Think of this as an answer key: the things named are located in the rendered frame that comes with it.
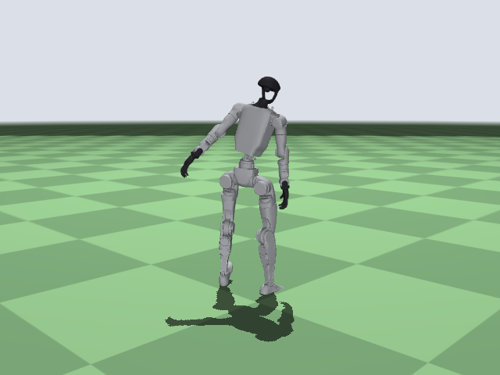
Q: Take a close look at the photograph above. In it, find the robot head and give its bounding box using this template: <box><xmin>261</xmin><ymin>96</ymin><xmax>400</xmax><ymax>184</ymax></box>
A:
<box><xmin>252</xmin><ymin>77</ymin><xmax>280</xmax><ymax>109</ymax></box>

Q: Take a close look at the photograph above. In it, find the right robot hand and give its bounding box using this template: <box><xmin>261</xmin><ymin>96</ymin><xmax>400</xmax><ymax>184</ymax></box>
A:
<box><xmin>278</xmin><ymin>180</ymin><xmax>290</xmax><ymax>209</ymax></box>

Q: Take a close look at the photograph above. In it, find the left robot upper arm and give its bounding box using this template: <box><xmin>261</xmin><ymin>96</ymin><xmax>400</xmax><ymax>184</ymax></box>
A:
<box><xmin>215</xmin><ymin>102</ymin><xmax>246</xmax><ymax>138</ymax></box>

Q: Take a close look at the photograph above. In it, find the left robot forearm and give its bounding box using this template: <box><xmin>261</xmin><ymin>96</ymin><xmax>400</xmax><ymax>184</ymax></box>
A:
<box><xmin>193</xmin><ymin>124</ymin><xmax>220</xmax><ymax>156</ymax></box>

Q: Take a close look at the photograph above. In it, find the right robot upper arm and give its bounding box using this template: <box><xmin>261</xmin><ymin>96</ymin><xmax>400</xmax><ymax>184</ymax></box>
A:
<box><xmin>270</xmin><ymin>113</ymin><xmax>288</xmax><ymax>158</ymax></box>

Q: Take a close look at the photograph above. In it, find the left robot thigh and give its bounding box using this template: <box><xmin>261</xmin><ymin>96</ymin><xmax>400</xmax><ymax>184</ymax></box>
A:
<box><xmin>220</xmin><ymin>171</ymin><xmax>238</xmax><ymax>236</ymax></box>

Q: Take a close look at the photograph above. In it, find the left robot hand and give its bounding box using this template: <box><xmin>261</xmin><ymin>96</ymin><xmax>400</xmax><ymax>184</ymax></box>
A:
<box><xmin>180</xmin><ymin>148</ymin><xmax>203</xmax><ymax>178</ymax></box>

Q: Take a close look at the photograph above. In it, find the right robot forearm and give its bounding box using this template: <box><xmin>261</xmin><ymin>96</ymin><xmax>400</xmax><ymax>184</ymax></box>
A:
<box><xmin>278</xmin><ymin>147</ymin><xmax>289</xmax><ymax>187</ymax></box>

